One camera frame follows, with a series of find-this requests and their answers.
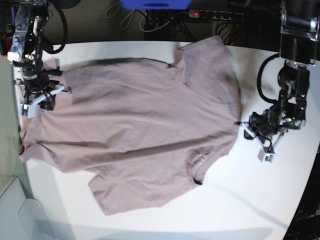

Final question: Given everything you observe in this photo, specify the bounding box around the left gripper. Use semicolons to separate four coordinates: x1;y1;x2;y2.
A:
245;109;283;140

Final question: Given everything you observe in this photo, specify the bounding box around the black power strip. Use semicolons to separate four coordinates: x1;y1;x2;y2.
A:
188;9;245;22

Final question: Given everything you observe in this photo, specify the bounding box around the red black clamp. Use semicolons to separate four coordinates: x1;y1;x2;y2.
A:
0;30;13;58

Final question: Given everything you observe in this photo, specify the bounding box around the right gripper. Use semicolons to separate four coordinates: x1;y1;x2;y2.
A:
22;72;63;110

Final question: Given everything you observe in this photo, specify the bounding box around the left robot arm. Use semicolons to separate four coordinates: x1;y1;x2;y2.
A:
243;0;320;141

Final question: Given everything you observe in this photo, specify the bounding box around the pink t-shirt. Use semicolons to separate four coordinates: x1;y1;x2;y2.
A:
19;36;241;215

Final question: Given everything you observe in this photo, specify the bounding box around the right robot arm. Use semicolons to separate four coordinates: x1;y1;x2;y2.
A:
7;0;68;111

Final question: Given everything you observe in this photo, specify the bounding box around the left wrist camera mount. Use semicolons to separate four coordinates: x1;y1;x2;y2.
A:
235;121;288;163

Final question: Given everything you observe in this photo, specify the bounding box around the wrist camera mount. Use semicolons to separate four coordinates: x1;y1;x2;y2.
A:
14;58;73;119
235;121;288;163

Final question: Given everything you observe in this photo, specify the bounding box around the blue box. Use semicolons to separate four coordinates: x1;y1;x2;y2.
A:
121;0;191;10

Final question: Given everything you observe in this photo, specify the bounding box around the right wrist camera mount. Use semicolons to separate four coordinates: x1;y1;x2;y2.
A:
14;58;73;119

